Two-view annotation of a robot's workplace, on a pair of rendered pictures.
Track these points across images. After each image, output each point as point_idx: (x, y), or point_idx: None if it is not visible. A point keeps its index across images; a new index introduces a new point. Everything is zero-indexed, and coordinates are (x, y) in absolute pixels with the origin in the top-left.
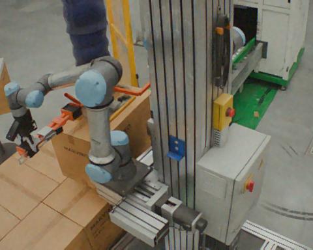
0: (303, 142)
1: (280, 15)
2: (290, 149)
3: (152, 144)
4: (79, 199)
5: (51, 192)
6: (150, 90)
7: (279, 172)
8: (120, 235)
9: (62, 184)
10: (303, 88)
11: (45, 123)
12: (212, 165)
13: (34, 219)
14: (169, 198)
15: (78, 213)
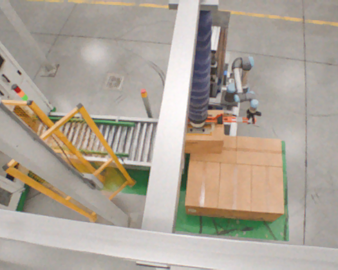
0: (111, 93)
1: (24, 87)
2: (118, 98)
3: (216, 88)
4: (224, 147)
5: (227, 162)
6: (214, 74)
7: (139, 100)
8: None
9: (220, 161)
10: (51, 101)
11: (140, 267)
12: (226, 59)
13: (246, 159)
14: (230, 82)
15: (231, 142)
